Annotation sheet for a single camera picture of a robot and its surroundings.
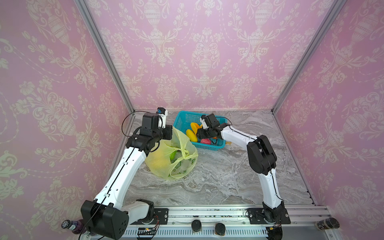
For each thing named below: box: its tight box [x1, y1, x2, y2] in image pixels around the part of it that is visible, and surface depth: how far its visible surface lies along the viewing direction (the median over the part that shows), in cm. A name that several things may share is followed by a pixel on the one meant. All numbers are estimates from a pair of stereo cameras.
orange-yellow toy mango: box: [190, 122, 203, 135], surface depth 105 cm
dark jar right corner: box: [315, 217, 340, 231], surface depth 66 cm
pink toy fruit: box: [200, 138, 211, 145], surface depth 97 cm
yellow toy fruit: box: [186, 129, 198, 142], surface depth 102 cm
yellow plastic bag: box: [145, 126, 199, 180], surface depth 81 cm
